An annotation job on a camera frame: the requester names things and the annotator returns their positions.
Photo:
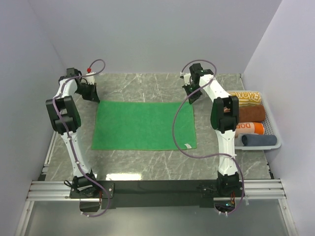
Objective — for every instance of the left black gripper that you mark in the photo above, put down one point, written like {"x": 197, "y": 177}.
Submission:
{"x": 93, "y": 95}

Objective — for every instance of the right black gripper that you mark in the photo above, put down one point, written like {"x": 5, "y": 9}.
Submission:
{"x": 193, "y": 97}

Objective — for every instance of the green towel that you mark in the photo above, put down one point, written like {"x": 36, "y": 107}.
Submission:
{"x": 144, "y": 126}

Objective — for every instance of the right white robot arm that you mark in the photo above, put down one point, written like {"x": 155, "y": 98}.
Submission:
{"x": 224, "y": 119}

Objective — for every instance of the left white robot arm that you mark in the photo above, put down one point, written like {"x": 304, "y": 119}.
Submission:
{"x": 66, "y": 121}

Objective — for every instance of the yellow white rolled towel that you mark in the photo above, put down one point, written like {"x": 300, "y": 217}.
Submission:
{"x": 247, "y": 98}

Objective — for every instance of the brown rolled towel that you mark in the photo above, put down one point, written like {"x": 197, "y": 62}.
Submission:
{"x": 252, "y": 114}

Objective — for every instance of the orange white rolled towel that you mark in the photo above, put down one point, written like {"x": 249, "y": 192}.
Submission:
{"x": 249, "y": 128}

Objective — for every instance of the dark blue rolled towel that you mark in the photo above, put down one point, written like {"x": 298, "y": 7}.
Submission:
{"x": 254, "y": 140}

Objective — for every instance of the white plastic basket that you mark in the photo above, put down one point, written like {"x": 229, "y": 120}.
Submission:
{"x": 270, "y": 128}

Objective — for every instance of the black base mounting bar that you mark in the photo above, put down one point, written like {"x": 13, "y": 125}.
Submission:
{"x": 160, "y": 193}

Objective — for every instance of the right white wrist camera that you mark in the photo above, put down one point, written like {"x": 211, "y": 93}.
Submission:
{"x": 186, "y": 77}

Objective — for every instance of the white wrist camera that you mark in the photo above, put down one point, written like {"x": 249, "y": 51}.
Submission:
{"x": 89, "y": 78}
{"x": 186, "y": 77}

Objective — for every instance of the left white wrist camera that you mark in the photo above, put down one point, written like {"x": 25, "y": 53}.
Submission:
{"x": 89, "y": 78}

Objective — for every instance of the aluminium rail frame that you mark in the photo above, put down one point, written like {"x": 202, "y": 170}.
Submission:
{"x": 49, "y": 211}

